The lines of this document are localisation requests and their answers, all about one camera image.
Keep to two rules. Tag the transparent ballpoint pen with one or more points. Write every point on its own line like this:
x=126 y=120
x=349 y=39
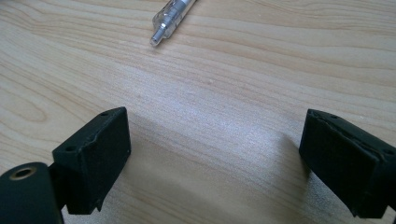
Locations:
x=169 y=21

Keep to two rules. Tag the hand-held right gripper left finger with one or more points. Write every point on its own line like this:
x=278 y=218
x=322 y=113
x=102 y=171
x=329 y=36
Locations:
x=93 y=161

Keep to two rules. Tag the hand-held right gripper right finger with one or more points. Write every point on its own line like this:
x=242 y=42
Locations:
x=345 y=161

